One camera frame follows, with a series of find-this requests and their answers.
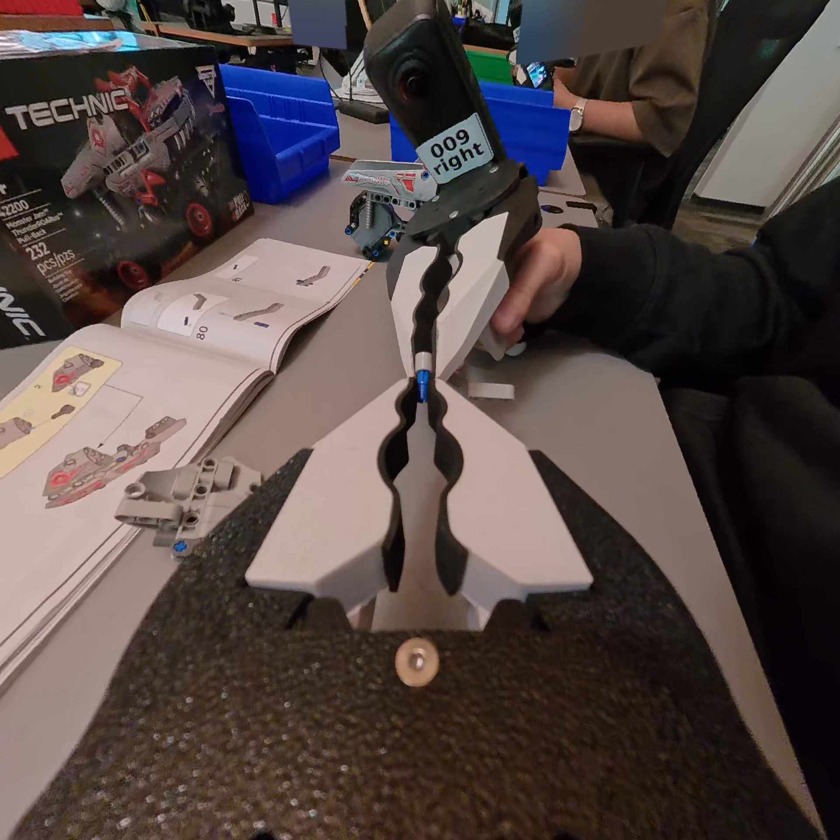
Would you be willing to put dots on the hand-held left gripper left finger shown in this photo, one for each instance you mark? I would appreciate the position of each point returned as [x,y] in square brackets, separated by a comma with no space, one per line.
[328,518]

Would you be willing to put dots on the green storage bin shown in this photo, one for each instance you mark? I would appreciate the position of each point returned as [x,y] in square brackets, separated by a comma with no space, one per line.
[492,65]

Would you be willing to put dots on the grey desk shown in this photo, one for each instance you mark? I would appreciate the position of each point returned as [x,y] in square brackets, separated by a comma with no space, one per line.
[558,420]

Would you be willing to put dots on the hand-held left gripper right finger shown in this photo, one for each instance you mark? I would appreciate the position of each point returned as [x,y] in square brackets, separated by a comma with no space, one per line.
[518,525]

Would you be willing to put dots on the person's black hoodie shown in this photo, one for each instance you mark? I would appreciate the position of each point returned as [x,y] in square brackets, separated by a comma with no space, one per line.
[774,525]

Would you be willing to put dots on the black office chair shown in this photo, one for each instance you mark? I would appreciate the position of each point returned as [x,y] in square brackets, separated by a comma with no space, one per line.
[722,164]

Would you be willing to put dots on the part-built toy truck chassis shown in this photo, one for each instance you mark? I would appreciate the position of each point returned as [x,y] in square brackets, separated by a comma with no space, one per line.
[380,187]

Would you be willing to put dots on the blue toy pin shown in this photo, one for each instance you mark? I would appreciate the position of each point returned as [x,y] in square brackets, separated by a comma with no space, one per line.
[424,386]

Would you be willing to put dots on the light grey toy bush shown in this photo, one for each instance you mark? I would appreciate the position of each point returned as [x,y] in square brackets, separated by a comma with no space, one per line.
[423,362]

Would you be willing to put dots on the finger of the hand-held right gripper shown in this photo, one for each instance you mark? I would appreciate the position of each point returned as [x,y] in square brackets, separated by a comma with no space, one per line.
[403,295]
[482,275]

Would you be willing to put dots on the clear plastic bag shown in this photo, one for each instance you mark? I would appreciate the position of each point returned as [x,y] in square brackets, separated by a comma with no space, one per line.
[59,43]

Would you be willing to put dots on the person's right hand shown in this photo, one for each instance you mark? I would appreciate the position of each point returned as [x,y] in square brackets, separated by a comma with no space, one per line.
[544,275]

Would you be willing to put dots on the open instruction booklet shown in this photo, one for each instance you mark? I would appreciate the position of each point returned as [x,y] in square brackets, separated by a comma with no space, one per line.
[131,407]

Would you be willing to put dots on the black toy set box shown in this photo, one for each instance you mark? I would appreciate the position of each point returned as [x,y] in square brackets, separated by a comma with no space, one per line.
[131,164]

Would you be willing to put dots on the white toy beam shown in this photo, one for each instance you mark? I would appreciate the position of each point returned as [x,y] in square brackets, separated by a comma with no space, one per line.
[491,392]

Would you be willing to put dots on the white laptop stand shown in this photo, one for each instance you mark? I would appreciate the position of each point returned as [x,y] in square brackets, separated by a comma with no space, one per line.
[364,82]

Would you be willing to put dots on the blue storage bin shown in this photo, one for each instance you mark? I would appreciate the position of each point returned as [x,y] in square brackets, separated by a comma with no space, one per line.
[531,131]
[282,151]

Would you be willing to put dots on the grey toy brick assembly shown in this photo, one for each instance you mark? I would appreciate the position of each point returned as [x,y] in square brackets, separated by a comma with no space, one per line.
[177,489]

